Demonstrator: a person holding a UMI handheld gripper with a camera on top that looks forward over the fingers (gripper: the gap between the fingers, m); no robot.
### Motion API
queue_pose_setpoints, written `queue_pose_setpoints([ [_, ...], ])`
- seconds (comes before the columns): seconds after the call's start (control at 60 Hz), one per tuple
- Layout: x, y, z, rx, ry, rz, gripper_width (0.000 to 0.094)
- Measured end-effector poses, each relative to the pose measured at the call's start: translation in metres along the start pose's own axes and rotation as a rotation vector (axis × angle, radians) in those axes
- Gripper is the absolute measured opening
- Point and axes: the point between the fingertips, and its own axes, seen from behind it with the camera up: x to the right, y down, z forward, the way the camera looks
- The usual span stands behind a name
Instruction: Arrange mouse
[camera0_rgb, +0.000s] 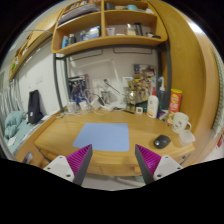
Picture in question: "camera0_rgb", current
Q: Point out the wooden desk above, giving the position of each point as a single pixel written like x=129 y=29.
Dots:
x=57 y=134

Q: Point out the teal bed blanket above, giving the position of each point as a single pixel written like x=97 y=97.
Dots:
x=17 y=129

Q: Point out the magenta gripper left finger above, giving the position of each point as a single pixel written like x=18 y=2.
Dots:
x=72 y=167

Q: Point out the blue pump bottle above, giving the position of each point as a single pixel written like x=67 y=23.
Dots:
x=162 y=94

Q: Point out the small white clock cube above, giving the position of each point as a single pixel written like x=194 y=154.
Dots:
x=139 y=110

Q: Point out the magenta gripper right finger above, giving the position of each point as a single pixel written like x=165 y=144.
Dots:
x=153 y=166

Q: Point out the clear plastic container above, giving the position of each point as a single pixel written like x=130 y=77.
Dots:
x=186 y=137

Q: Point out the red chips can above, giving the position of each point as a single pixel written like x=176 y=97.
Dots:
x=174 y=105

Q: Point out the black computer mouse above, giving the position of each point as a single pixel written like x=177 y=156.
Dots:
x=161 y=141

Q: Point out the white printed mug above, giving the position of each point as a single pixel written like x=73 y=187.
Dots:
x=180 y=122

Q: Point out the blue mouse pad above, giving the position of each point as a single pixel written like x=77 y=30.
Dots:
x=110 y=137

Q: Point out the white lotion bottle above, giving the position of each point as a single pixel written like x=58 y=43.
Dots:
x=152 y=106

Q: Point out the wooden wall shelf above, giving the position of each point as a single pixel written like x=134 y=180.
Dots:
x=89 y=24

